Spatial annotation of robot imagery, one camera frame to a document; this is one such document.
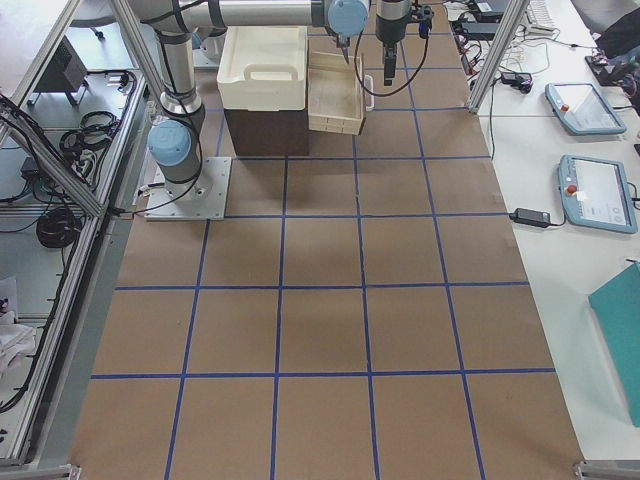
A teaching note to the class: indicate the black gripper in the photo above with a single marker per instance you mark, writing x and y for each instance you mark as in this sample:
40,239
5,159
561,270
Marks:
389,27
343,44

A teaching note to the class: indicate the wooden drawer with white handle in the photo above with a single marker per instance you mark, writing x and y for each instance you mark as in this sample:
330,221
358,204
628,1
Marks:
336,100

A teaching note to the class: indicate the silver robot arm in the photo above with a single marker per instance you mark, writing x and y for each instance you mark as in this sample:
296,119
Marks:
175,22

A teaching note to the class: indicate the dark wooden drawer cabinet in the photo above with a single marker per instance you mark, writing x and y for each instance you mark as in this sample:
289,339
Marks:
269,133

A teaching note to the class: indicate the white plastic tray box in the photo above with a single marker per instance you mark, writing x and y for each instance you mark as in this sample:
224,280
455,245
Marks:
264,68

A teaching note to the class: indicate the blue teach pendant far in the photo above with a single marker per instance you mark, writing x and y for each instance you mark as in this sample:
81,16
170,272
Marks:
583,110

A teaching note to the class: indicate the blue teach pendant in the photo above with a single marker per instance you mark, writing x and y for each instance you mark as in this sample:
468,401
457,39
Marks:
594,193
583,110

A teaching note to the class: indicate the black power adapter brick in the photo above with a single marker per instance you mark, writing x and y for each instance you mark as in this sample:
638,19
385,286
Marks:
535,218

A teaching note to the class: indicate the blue teach pendant near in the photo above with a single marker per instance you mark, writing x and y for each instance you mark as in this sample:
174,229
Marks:
594,193

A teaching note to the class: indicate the black electronics box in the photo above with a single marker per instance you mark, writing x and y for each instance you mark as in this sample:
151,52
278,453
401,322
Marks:
65,73

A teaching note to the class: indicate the teal folder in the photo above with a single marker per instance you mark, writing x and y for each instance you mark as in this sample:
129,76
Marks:
616,304

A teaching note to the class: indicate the white crumpled cloth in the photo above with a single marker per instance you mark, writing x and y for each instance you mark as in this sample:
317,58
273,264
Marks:
17,340

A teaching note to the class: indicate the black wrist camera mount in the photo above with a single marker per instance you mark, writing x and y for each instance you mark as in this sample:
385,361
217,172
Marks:
422,15

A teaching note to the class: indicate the aluminium frame post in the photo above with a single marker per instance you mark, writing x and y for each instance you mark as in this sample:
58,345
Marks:
512,17

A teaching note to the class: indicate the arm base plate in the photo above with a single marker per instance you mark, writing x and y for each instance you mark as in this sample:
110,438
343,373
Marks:
205,200

